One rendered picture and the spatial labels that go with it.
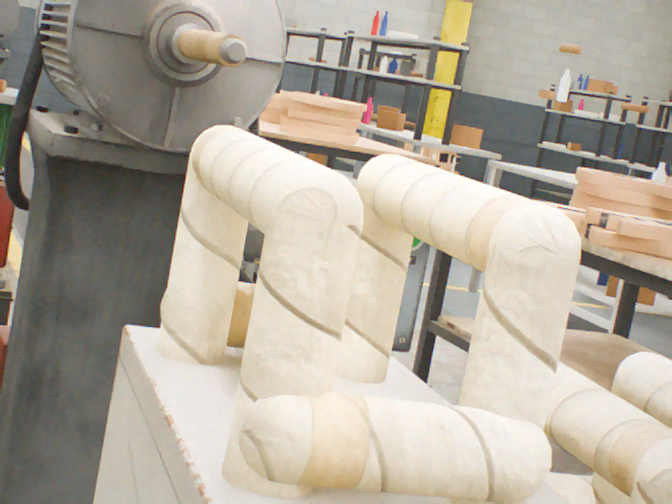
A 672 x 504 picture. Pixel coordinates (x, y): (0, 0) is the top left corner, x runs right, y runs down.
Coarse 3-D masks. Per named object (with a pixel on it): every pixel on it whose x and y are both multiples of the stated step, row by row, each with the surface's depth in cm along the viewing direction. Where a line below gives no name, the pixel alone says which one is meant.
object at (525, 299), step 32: (512, 256) 44; (544, 256) 43; (512, 288) 44; (544, 288) 44; (480, 320) 45; (512, 320) 44; (544, 320) 44; (480, 352) 45; (512, 352) 44; (544, 352) 44; (480, 384) 44; (512, 384) 44; (544, 384) 44; (512, 416) 44; (544, 416) 45
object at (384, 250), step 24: (360, 192) 60; (360, 240) 60; (384, 240) 60; (408, 240) 60; (360, 264) 60; (384, 264) 60; (360, 288) 60; (384, 288) 60; (360, 312) 60; (384, 312) 60; (360, 336) 60; (384, 336) 61; (360, 360) 60; (384, 360) 61
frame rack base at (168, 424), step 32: (128, 352) 61; (128, 384) 59; (160, 384) 54; (192, 384) 55; (224, 384) 56; (352, 384) 60; (384, 384) 61; (416, 384) 62; (128, 416) 58; (160, 416) 50; (192, 416) 50; (224, 416) 51; (128, 448) 57; (160, 448) 50; (192, 448) 46; (224, 448) 46; (128, 480) 56; (160, 480) 49; (192, 480) 43; (224, 480) 43
